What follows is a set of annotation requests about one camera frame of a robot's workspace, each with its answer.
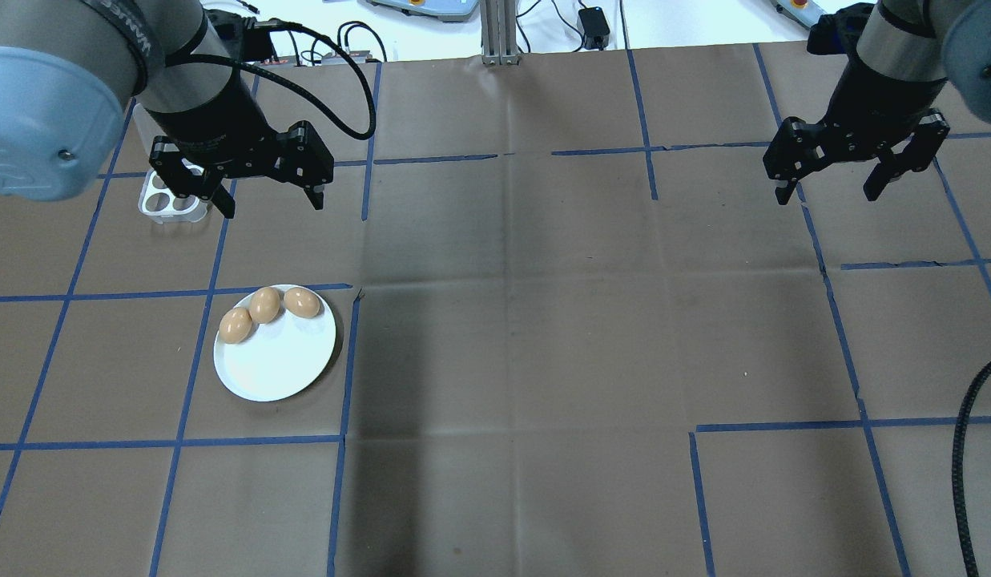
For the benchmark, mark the brown egg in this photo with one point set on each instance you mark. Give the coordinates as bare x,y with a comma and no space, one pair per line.
302,302
264,305
235,325

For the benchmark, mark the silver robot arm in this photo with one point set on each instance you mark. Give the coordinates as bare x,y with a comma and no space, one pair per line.
30,112
904,40

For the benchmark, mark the clear plastic egg tray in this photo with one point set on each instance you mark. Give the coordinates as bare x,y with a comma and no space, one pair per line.
175,216

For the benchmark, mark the white round plate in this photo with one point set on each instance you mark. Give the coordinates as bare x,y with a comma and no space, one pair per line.
279,361

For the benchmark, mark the black usb hub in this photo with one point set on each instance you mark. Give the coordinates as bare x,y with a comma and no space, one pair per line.
349,56
291,61

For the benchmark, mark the blue grey teach pendant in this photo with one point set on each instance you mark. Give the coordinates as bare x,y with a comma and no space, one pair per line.
431,8
795,10

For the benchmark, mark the black power adapter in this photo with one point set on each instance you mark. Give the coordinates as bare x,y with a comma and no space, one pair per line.
594,26

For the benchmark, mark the aluminium vertical post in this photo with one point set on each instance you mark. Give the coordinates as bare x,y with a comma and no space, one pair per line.
500,32

